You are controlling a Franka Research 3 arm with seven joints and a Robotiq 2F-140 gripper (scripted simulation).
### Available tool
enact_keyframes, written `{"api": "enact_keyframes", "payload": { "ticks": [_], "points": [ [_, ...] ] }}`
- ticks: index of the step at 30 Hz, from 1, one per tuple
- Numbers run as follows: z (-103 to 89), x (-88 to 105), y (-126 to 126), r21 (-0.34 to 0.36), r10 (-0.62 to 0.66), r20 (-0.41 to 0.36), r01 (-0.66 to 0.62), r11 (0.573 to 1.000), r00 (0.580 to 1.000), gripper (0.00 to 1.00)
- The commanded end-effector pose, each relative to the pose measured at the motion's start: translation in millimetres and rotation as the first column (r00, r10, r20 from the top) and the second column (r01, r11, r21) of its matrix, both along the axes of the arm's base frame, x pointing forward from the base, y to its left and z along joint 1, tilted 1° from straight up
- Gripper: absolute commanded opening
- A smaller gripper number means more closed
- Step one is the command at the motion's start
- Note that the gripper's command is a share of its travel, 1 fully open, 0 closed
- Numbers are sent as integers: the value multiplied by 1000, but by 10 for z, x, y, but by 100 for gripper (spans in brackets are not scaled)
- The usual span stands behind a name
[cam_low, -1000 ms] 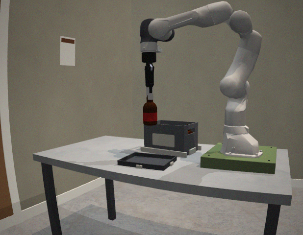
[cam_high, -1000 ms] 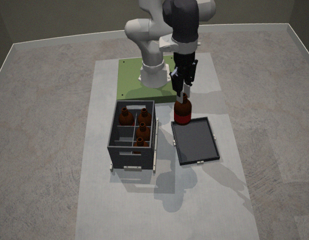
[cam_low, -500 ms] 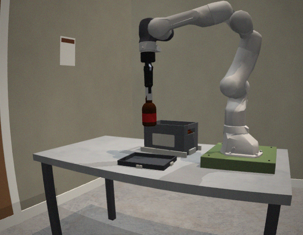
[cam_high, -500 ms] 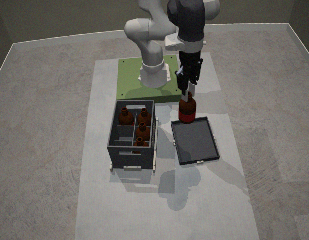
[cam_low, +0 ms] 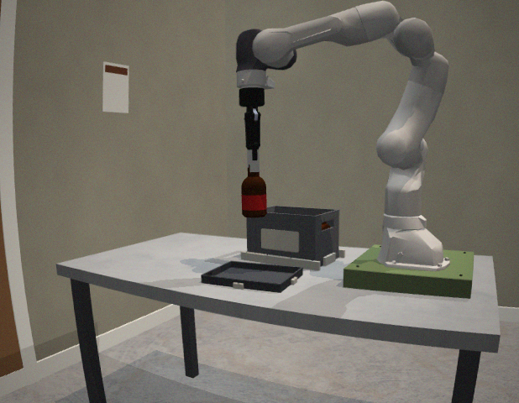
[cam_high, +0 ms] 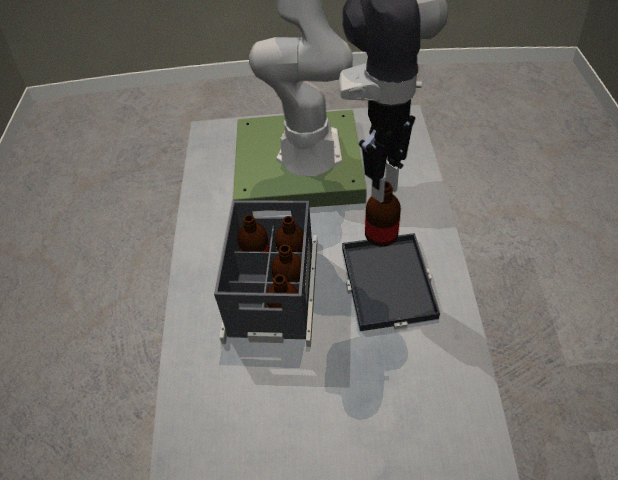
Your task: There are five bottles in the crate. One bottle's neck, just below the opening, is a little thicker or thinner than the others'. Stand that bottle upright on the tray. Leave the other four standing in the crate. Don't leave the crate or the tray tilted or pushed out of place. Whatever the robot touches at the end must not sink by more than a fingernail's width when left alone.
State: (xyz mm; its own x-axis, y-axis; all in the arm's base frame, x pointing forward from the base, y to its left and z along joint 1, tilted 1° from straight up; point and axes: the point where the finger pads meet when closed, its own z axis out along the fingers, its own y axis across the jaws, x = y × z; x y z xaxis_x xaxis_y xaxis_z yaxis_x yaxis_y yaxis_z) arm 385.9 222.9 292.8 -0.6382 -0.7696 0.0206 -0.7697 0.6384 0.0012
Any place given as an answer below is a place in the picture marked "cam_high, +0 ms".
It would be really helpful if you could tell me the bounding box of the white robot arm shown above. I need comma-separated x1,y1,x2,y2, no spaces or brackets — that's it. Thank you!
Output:
249,0,448,176

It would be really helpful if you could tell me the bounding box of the grey divided crate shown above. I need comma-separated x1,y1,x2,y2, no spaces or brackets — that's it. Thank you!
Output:
214,205,312,339

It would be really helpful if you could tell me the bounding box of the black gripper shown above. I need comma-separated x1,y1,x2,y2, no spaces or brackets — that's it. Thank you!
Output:
359,99,415,203

